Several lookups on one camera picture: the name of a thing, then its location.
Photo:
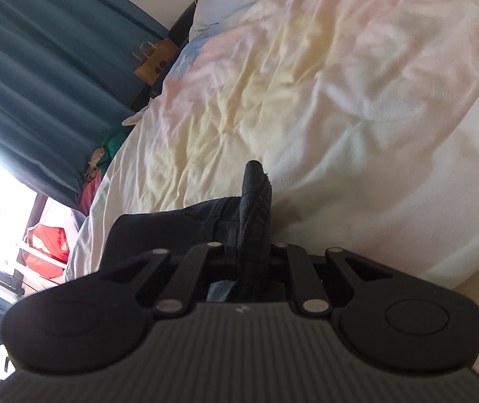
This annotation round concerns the wide teal curtain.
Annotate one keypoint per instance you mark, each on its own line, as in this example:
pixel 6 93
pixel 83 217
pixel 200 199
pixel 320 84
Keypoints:
pixel 46 71

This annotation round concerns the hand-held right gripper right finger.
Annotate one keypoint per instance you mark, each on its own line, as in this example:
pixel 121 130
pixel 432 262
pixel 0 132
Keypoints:
pixel 290 257

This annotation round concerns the pink cloth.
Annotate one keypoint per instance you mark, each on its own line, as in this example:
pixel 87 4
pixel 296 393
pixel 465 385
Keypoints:
pixel 92 193

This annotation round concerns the black garment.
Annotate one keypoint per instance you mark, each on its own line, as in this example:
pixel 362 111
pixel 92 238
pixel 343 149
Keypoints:
pixel 252 218

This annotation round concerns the green cloth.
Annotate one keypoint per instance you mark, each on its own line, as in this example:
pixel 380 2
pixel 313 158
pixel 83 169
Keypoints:
pixel 115 147

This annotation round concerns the window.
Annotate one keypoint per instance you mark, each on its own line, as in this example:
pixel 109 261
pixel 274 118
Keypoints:
pixel 0 201

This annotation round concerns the brown paper bag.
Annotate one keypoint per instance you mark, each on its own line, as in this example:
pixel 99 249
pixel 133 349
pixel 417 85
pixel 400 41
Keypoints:
pixel 155 61

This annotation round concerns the red bag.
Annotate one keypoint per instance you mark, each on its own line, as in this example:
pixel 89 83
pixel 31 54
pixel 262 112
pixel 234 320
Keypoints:
pixel 50 247

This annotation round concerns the white cloth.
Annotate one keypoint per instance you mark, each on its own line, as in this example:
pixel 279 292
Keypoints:
pixel 132 118

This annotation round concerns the beige cloth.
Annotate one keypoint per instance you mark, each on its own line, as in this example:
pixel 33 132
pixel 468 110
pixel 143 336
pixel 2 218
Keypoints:
pixel 94 161

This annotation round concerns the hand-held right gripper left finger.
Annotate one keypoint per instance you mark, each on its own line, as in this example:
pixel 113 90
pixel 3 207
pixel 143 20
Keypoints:
pixel 211 257

